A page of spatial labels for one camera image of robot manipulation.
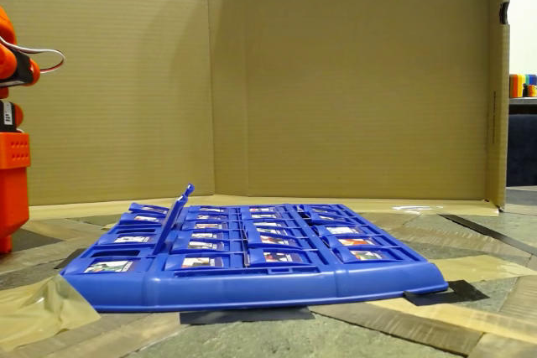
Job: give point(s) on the blue game tile with portrait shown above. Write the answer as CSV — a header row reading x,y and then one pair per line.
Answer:
x,y
356,242
263,216
153,209
202,245
344,230
208,226
212,209
326,217
281,257
321,209
132,239
208,217
205,235
144,219
262,209
272,232
201,262
268,224
365,255
279,241
110,266
172,219

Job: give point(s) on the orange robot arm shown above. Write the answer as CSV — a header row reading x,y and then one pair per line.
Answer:
x,y
12,190

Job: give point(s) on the brown cardboard backdrop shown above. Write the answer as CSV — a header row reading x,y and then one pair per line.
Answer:
x,y
335,81

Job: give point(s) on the blue plastic game board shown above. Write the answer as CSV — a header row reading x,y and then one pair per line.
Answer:
x,y
251,288

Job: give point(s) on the black tape piece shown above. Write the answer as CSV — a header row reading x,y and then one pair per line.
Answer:
x,y
71,259
457,291

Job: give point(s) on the long black tape strip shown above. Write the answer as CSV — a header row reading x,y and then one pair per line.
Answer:
x,y
491,234

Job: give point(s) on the flat beige masking tape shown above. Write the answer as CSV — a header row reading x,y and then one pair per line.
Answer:
x,y
486,268

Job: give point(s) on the dark blue furniture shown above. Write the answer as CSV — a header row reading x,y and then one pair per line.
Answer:
x,y
522,152

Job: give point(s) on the rainbow coloured stacked blocks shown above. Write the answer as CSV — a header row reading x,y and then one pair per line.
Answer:
x,y
517,85

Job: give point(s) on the grey shelf board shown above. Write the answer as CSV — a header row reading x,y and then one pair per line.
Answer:
x,y
522,105

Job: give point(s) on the crumpled beige masking tape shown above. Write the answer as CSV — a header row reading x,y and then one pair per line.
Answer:
x,y
38,312

